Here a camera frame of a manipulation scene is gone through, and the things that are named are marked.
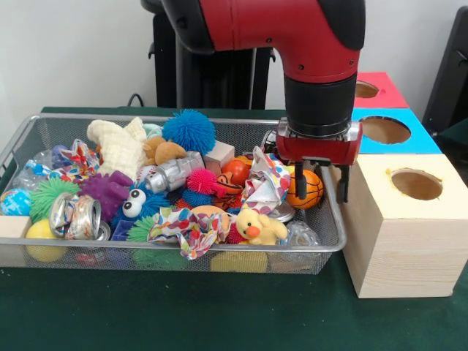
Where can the green spiky rubber ball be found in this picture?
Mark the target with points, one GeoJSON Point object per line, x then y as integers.
{"type": "Point", "coordinates": [47, 197]}

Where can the yellow ball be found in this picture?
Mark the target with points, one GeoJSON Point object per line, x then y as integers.
{"type": "Point", "coordinates": [36, 230]}

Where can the silver toy robot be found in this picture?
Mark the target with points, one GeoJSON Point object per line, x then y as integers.
{"type": "Point", "coordinates": [172, 172]}

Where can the blue spiky rubber ball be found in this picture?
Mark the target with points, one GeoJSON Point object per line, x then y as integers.
{"type": "Point", "coordinates": [188, 131]}

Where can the black upright panel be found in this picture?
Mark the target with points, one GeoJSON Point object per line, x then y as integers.
{"type": "Point", "coordinates": [451, 73]}

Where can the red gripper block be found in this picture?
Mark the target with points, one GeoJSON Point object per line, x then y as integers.
{"type": "Point", "coordinates": [318, 150]}

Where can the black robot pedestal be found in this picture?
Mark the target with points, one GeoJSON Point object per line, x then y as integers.
{"type": "Point", "coordinates": [219, 80]}

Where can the crushed silver drink can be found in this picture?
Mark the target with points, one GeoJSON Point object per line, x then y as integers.
{"type": "Point", "coordinates": [75, 217]}

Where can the cream waffle cloth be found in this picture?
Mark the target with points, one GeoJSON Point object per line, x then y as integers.
{"type": "Point", "coordinates": [117, 146]}

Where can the blue globe ball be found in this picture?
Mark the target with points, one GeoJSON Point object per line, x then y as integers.
{"type": "Point", "coordinates": [14, 202]}

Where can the purple knobby rubber ball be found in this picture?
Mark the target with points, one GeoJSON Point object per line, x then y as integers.
{"type": "Point", "coordinates": [106, 192]}

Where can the wooden box with three holes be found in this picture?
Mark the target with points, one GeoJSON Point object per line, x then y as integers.
{"type": "Point", "coordinates": [409, 256]}

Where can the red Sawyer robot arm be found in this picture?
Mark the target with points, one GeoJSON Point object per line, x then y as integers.
{"type": "Point", "coordinates": [274, 25]}

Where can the dark green side tablecloth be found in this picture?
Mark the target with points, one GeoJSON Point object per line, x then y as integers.
{"type": "Point", "coordinates": [457, 146]}

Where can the orange toy basketball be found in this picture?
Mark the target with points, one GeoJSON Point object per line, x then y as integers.
{"type": "Point", "coordinates": [313, 190]}

